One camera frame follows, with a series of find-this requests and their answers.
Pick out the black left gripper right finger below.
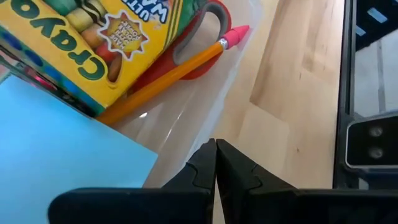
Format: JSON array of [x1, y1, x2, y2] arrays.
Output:
[[216, 139, 398, 224]]

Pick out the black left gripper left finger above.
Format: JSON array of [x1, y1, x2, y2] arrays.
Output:
[[48, 138, 218, 224]]

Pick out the clear plastic storage bin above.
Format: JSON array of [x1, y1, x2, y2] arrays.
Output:
[[110, 0, 266, 189]]

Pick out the blue sticky notes pad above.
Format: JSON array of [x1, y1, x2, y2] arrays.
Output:
[[0, 74, 159, 224]]

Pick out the orange pencil pink eraser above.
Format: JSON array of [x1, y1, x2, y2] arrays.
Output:
[[96, 25, 251, 126]]

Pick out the red handled scissors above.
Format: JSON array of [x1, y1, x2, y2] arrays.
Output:
[[129, 0, 233, 94]]

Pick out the yellow green crayons box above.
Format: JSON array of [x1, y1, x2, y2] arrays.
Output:
[[0, 0, 200, 118]]

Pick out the black block with two screws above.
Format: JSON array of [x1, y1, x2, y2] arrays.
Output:
[[345, 113, 398, 170]]

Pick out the black aluminium rig frame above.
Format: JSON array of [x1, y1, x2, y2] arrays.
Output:
[[332, 0, 398, 191]]

